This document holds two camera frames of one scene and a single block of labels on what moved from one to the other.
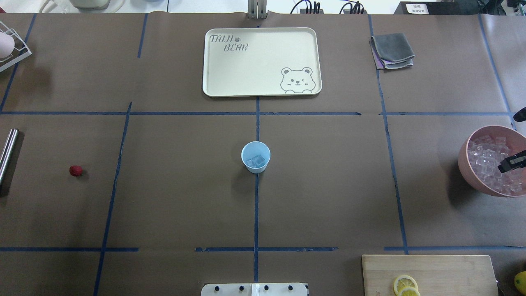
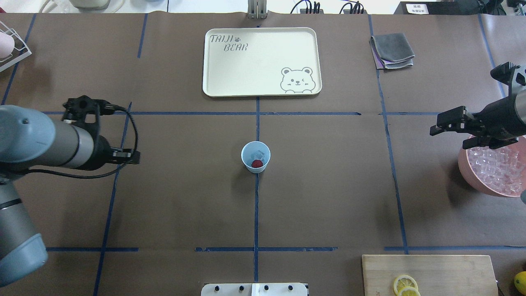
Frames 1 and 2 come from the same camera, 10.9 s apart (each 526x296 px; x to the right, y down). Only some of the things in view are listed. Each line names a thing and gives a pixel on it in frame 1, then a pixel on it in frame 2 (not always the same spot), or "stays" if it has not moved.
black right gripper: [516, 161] → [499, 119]
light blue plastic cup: [255, 156] stays
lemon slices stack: [406, 285] stays
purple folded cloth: [380, 63] stays
